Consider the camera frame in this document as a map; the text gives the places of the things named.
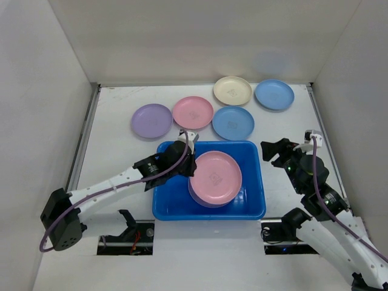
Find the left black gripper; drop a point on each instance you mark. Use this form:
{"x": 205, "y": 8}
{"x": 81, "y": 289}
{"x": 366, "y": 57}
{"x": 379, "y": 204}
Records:
{"x": 192, "y": 166}

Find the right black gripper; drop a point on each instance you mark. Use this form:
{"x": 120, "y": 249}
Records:
{"x": 285, "y": 154}

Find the blue plate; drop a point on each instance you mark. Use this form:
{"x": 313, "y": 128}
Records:
{"x": 233, "y": 123}
{"x": 274, "y": 95}

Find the pink plate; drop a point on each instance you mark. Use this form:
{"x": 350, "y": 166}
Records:
{"x": 193, "y": 112}
{"x": 216, "y": 169}

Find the purple plate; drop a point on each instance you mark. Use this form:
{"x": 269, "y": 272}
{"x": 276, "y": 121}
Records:
{"x": 213, "y": 197}
{"x": 152, "y": 121}

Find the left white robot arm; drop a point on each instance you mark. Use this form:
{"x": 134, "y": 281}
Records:
{"x": 65, "y": 213}

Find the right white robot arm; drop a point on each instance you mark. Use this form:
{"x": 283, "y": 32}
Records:
{"x": 325, "y": 222}

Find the cream plate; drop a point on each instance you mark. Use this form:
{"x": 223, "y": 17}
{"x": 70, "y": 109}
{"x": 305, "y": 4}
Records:
{"x": 232, "y": 90}

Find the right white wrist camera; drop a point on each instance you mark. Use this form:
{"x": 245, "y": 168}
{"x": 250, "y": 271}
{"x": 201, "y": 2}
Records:
{"x": 311, "y": 138}

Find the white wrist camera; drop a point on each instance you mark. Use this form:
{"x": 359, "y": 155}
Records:
{"x": 189, "y": 138}
{"x": 311, "y": 138}

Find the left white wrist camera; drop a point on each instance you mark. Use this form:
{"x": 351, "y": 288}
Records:
{"x": 189, "y": 138}

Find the right aluminium rail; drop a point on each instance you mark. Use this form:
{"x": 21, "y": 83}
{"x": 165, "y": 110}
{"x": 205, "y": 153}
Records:
{"x": 334, "y": 179}

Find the aluminium rail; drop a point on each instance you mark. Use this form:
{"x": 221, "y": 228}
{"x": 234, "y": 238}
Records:
{"x": 334, "y": 179}
{"x": 78, "y": 159}

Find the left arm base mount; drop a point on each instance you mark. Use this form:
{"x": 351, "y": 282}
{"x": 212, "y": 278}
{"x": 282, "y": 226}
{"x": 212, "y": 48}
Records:
{"x": 135, "y": 240}

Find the left aluminium rail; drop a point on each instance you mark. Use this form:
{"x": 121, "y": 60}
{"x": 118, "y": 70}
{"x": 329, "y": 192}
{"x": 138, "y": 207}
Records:
{"x": 78, "y": 159}

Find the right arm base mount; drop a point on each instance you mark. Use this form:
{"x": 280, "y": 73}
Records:
{"x": 278, "y": 242}

